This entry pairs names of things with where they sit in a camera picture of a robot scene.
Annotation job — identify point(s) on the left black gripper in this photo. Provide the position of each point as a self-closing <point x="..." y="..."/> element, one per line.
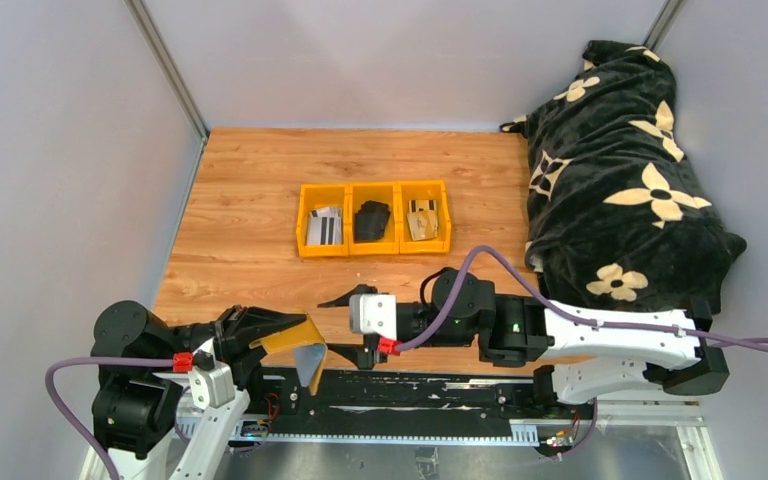
<point x="240" y="325"/>

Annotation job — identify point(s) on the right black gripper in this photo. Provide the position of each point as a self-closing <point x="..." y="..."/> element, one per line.
<point x="361" y="355"/>

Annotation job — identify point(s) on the yellow leather card holder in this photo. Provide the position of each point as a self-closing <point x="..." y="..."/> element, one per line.
<point x="308" y="347"/>

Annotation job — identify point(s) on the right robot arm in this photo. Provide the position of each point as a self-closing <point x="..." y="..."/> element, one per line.
<point x="586" y="353"/>

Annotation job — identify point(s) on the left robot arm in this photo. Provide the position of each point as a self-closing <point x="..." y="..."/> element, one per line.
<point x="146" y="367"/>

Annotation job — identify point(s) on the white cards stack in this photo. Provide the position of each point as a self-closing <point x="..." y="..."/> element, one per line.
<point x="325" y="226"/>

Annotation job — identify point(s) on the black cards stack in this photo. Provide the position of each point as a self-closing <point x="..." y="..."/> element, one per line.
<point x="370" y="221"/>

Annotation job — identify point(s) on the gold cards stack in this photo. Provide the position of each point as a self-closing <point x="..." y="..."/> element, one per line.
<point x="423" y="219"/>

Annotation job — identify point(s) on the right yellow bin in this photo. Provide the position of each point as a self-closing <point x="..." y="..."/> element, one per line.
<point x="426" y="189"/>

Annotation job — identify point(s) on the black floral blanket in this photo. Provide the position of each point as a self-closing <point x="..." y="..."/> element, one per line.
<point x="618" y="219"/>

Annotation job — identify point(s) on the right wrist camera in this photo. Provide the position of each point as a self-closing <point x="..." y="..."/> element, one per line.
<point x="374" y="314"/>

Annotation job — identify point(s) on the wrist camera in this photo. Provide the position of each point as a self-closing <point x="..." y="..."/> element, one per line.
<point x="374" y="314"/>
<point x="211" y="388"/>

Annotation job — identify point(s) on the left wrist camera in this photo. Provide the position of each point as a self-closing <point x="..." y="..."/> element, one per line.
<point x="211" y="388"/>

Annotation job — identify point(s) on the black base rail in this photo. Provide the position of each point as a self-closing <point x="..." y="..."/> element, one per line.
<point x="404" y="406"/>

